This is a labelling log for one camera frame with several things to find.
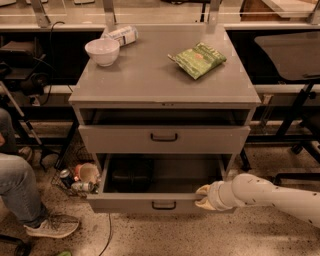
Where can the white ceramic bowl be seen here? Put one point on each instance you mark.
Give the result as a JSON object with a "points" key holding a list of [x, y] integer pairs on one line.
{"points": [[103, 51]]}

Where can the grey drawer cabinet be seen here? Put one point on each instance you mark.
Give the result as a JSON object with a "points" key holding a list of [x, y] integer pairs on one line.
{"points": [[145, 88]]}

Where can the white plastic snack package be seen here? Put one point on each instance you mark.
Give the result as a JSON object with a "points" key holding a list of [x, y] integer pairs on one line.
{"points": [[124, 36]]}

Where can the wire basket of cans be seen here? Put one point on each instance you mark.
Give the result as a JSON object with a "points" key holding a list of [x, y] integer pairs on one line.
{"points": [[76, 173]]}

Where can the dark soda can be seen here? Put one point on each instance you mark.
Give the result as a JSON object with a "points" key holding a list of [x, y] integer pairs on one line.
{"points": [[66, 178]]}

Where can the grey sneaker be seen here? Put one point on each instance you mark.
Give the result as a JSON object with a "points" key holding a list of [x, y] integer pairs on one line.
{"points": [[55, 226]]}

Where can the grey top drawer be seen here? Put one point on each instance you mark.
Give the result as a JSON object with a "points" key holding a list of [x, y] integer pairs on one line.
{"points": [[164, 139]]}

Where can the person leg in jeans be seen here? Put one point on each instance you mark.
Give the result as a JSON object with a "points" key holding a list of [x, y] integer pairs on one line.
{"points": [[18, 187]]}

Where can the grey drawer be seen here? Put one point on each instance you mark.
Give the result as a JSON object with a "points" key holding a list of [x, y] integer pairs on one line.
{"points": [[164, 139], [176, 177]]}

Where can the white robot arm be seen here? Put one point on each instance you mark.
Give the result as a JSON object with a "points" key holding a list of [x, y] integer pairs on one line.
{"points": [[249, 190]]}

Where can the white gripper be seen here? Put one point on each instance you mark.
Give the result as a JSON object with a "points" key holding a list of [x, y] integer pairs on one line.
{"points": [[214, 196]]}

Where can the black office chair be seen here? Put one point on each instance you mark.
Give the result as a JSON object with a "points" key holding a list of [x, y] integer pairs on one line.
{"points": [[296, 58]]}

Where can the black box inside drawer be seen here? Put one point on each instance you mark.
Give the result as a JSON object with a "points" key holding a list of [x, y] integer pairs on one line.
{"points": [[131, 175]]}

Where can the green chip bag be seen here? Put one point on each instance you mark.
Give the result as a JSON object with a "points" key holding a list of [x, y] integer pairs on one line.
{"points": [[199, 60]]}

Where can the silver green can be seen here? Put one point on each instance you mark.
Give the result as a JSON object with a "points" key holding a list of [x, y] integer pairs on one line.
{"points": [[82, 187]]}

